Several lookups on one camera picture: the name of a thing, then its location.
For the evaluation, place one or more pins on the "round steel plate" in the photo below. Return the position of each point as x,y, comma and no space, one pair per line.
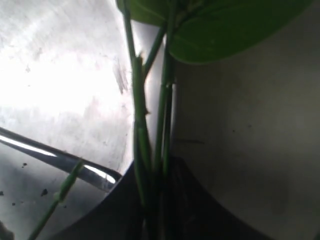
70,73

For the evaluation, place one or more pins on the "red artificial flower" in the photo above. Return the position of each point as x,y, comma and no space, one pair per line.
240,104

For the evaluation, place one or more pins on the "steel spork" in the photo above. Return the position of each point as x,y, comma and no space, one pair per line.
99,176

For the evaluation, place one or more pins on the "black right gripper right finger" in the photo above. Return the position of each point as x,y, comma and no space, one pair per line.
191,213

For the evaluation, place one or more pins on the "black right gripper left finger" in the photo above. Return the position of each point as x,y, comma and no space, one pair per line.
118,217

